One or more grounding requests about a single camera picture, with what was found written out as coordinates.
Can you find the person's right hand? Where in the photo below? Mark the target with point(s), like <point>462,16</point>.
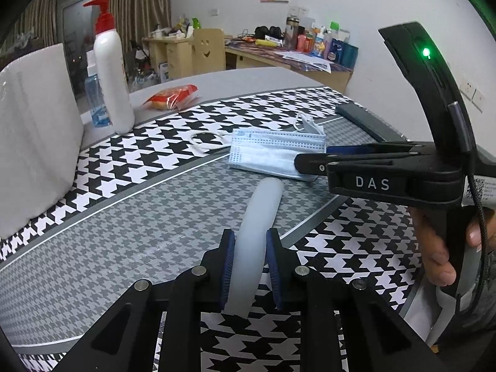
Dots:
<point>436,248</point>

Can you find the pile of desk clutter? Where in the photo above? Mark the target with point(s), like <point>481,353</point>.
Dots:
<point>170,29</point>

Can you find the blue face mask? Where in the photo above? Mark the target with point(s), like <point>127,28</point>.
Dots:
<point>267,155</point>

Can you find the clear blue water bottle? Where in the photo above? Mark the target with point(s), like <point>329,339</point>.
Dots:
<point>95,100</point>

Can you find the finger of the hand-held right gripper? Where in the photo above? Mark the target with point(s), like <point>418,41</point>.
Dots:
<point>310,162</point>
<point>348,150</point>

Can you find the glass balcony door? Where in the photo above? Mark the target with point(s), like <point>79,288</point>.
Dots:
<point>73,27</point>

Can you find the brown curtain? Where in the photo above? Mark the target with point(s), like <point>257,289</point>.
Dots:
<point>139,4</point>
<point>46,11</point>

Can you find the light wooden desk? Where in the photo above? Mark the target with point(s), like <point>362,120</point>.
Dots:
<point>252,62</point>
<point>176,58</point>

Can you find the blue white carton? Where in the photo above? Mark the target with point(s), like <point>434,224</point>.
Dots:
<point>164,71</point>

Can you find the black headphones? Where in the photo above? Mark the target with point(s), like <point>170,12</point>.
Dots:
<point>267,32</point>

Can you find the black white houndstooth cloth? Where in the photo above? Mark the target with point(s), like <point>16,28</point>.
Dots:
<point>116,209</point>

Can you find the white lotion bottle red pump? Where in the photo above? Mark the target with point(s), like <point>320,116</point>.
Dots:
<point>112,77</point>

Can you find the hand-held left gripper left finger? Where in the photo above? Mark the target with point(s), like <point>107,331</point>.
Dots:
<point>228,267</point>

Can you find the white translucent soft tube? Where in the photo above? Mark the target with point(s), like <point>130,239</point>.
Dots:
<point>259,209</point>

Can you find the yellow tube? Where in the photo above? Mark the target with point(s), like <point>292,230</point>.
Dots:
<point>269,42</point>

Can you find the white printed paper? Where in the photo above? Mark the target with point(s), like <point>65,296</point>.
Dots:
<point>306,62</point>

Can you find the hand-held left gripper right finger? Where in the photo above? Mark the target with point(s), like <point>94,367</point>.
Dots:
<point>273,267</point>

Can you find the cluster of toiletry bottles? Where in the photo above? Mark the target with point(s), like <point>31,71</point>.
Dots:
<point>329,46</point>

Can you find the white wall socket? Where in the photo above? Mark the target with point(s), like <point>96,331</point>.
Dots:
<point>472,93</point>

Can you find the red snack packet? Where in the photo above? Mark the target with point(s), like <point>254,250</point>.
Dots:
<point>170,99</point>

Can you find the black folding chair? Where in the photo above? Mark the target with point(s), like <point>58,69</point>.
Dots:
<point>141,52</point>

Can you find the wooden chair with smiley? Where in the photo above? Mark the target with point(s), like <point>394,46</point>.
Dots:
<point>209,58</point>

